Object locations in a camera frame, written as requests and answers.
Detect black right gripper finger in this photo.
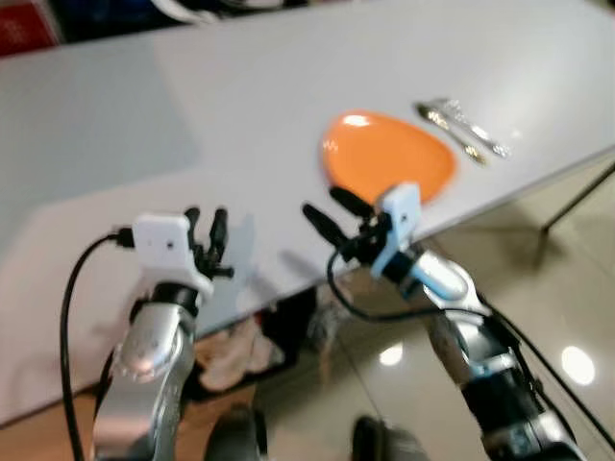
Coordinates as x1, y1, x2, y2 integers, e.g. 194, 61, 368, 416
302, 202, 350, 254
329, 184, 378, 220

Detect orange plate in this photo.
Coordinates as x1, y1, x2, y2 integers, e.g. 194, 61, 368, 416
320, 111, 458, 206

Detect beige shoe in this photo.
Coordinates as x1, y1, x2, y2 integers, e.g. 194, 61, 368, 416
196, 316, 287, 393

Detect black bag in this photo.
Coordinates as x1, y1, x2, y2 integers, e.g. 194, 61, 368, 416
258, 286, 320, 371

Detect silver spoon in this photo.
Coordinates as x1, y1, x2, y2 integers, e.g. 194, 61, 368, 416
414, 103, 490, 165

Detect silver fork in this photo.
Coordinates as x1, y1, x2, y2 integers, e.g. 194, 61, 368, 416
431, 97, 511, 158

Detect black table leg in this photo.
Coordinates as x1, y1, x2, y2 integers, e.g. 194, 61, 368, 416
539, 162, 615, 235

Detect dark left robot foot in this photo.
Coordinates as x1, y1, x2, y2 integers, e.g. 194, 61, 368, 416
204, 403, 271, 461

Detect dark robot foot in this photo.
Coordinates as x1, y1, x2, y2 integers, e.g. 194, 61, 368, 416
350, 414, 431, 461
204, 403, 271, 461

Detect dark right robot foot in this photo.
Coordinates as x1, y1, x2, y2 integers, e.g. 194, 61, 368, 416
350, 414, 431, 461

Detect dark blue chair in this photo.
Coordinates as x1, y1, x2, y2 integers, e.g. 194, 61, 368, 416
48, 0, 318, 42

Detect red box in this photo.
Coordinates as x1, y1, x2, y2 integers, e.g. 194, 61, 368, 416
0, 0, 60, 58

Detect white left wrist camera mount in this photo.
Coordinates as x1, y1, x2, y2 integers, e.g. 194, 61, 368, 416
132, 213, 215, 295

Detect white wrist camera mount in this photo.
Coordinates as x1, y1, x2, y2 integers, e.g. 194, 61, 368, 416
370, 182, 425, 280
132, 213, 215, 295

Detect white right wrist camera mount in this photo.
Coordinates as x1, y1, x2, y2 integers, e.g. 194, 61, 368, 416
370, 182, 425, 280

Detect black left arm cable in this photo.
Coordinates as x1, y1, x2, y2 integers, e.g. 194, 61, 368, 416
59, 228, 136, 461

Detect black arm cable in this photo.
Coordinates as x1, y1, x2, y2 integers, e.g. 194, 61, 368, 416
59, 228, 136, 461
326, 247, 615, 449

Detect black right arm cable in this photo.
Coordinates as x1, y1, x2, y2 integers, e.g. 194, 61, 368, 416
326, 247, 615, 449

